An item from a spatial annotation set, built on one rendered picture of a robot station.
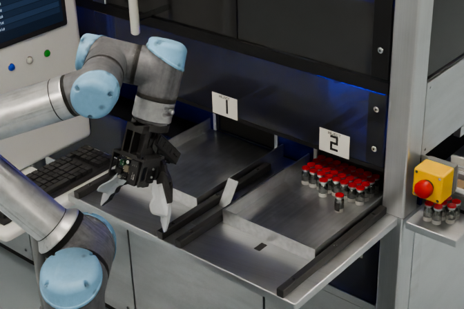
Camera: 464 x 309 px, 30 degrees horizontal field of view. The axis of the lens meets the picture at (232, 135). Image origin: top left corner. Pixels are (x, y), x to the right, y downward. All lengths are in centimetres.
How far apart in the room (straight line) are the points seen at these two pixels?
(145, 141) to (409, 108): 62
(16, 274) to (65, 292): 182
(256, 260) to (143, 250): 93
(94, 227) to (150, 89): 36
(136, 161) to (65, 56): 93
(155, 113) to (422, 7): 61
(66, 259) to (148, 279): 115
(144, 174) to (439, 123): 77
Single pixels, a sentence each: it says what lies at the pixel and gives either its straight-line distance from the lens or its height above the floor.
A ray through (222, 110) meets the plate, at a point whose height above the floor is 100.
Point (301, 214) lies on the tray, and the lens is 204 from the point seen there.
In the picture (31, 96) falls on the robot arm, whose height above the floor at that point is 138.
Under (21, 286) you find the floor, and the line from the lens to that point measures 340.
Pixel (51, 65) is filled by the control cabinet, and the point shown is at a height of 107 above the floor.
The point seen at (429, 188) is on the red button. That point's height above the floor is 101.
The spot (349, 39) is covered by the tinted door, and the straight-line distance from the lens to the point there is 195.
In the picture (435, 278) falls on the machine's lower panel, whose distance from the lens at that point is 237.
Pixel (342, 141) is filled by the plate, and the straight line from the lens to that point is 204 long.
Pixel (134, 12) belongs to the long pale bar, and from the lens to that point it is 227.
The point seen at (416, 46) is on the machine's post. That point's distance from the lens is 185.
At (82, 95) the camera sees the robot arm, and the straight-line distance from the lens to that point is 144.
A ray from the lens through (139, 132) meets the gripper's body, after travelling 158.
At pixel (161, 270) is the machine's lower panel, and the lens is 276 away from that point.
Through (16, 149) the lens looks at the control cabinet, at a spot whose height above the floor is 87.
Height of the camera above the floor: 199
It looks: 27 degrees down
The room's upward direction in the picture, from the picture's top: 2 degrees counter-clockwise
